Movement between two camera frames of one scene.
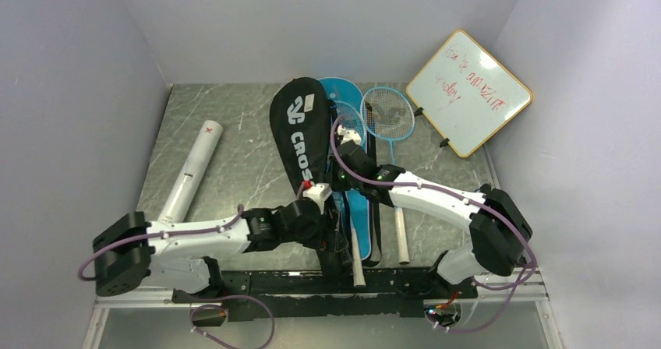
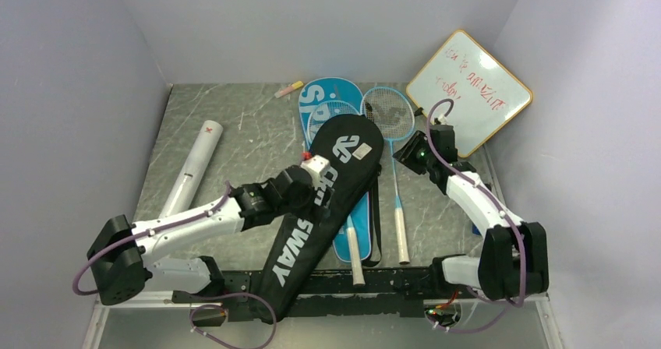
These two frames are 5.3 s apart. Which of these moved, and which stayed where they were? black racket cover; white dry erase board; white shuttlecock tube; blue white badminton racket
Moved: black racket cover
Stayed: white shuttlecock tube; white dry erase board; blue white badminton racket
